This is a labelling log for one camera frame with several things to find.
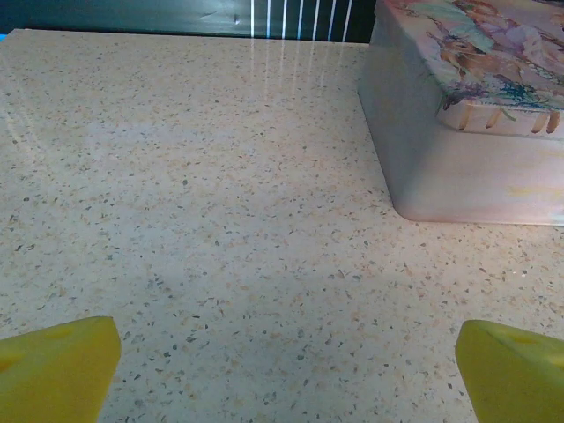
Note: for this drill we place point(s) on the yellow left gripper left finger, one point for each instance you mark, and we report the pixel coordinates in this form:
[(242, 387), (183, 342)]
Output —
[(53, 379)]

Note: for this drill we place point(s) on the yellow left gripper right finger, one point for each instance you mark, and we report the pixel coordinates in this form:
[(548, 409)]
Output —
[(515, 379)]

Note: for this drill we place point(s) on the pink illustrated book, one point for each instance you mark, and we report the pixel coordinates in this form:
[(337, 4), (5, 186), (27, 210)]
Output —
[(440, 176)]

